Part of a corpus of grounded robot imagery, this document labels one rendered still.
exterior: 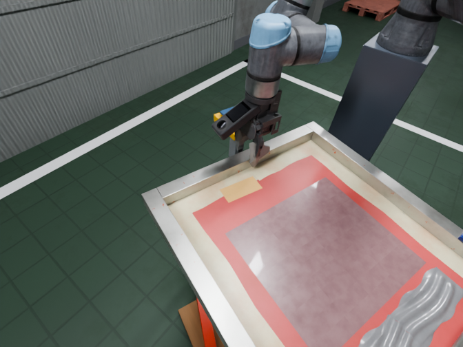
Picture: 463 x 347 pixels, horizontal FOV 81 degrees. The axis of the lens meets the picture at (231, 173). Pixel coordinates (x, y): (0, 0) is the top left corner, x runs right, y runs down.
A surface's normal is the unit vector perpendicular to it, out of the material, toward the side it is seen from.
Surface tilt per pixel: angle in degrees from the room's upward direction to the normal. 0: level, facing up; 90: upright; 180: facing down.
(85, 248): 0
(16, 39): 90
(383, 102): 90
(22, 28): 90
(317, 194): 0
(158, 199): 0
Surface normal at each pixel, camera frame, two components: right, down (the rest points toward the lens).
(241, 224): 0.07, -0.68
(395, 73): -0.62, 0.54
